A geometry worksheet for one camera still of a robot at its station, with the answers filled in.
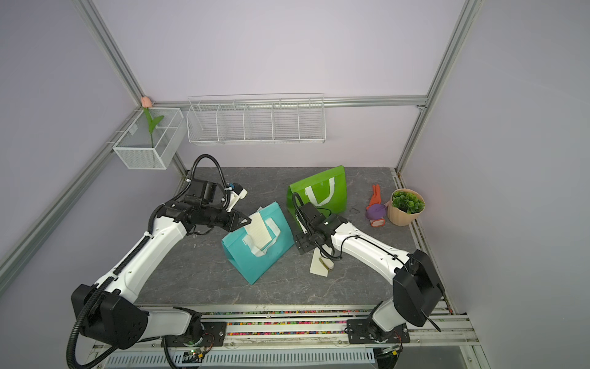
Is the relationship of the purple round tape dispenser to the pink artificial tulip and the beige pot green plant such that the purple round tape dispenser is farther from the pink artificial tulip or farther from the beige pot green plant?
the pink artificial tulip

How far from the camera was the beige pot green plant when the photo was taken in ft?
2.98

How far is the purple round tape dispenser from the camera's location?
3.33ft

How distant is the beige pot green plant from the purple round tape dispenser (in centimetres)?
5

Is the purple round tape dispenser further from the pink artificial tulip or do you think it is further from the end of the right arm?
the pink artificial tulip

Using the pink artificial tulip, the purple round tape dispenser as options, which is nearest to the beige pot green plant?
the purple round tape dispenser
